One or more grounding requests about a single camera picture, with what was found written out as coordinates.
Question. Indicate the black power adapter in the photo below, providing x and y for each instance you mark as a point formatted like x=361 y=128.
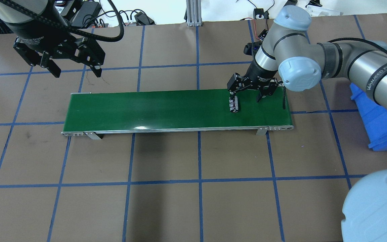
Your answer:
x=88 y=10

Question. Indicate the black cylindrical capacitor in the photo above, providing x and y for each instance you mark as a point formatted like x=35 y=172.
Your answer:
x=234 y=104

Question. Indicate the blue plastic bin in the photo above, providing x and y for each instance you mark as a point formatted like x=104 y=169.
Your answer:
x=374 y=118

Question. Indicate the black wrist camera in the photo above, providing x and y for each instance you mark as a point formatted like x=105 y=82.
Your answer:
x=252 y=48

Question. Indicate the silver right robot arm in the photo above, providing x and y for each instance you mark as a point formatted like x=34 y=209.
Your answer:
x=284 y=57

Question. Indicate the green conveyor belt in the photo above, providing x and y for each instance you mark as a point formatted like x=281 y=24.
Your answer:
x=96 y=114

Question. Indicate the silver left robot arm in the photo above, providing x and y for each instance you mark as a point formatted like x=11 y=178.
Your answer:
x=44 y=11

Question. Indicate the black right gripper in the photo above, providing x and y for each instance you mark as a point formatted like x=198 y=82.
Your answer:
x=258 y=74

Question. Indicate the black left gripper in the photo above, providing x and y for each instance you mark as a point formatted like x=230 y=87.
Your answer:
x=40 y=37

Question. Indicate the aluminium frame post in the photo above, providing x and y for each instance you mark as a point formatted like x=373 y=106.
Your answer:
x=193 y=13

